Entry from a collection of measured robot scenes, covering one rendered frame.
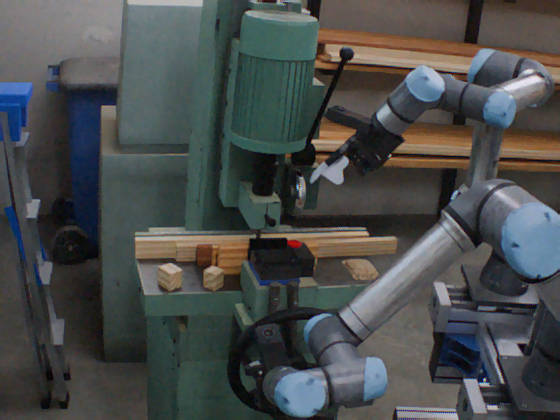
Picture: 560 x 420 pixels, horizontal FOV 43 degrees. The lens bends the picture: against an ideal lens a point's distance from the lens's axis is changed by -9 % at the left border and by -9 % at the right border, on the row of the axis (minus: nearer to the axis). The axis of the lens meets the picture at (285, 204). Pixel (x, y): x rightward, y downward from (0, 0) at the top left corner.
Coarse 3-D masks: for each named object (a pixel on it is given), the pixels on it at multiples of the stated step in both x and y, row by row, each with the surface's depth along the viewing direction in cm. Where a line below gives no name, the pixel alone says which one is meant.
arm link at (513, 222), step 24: (504, 192) 124; (480, 216) 126; (504, 216) 119; (528, 216) 115; (552, 216) 115; (504, 240) 118; (528, 240) 115; (552, 240) 116; (528, 264) 116; (552, 264) 117; (552, 288) 124; (552, 312) 131
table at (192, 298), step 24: (144, 264) 178; (192, 264) 181; (336, 264) 189; (144, 288) 167; (192, 288) 170; (240, 288) 173; (336, 288) 178; (360, 288) 180; (144, 312) 167; (168, 312) 168; (192, 312) 170; (216, 312) 172; (240, 312) 168
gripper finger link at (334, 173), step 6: (342, 156) 161; (324, 162) 161; (336, 162) 162; (342, 162) 161; (348, 162) 161; (318, 168) 162; (324, 168) 161; (330, 168) 162; (336, 168) 162; (342, 168) 161; (318, 174) 162; (324, 174) 162; (330, 174) 162; (336, 174) 161; (342, 174) 161; (312, 180) 163; (330, 180) 161; (336, 180) 161; (342, 180) 161
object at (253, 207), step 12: (240, 192) 188; (252, 192) 182; (240, 204) 188; (252, 204) 177; (264, 204) 177; (276, 204) 178; (252, 216) 178; (264, 216) 179; (276, 216) 179; (252, 228) 179; (264, 228) 180; (276, 228) 181
